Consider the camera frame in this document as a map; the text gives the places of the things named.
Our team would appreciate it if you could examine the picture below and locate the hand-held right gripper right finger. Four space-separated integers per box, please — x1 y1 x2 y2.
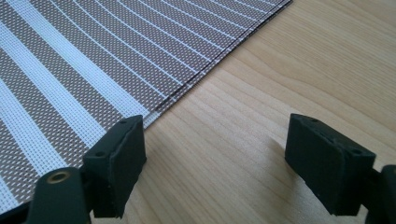
284 113 377 217

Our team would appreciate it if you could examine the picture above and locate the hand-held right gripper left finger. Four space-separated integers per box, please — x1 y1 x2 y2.
81 114 148 219

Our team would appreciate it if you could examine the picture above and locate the brown white striped woven placemat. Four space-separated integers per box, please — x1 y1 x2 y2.
0 0 294 216

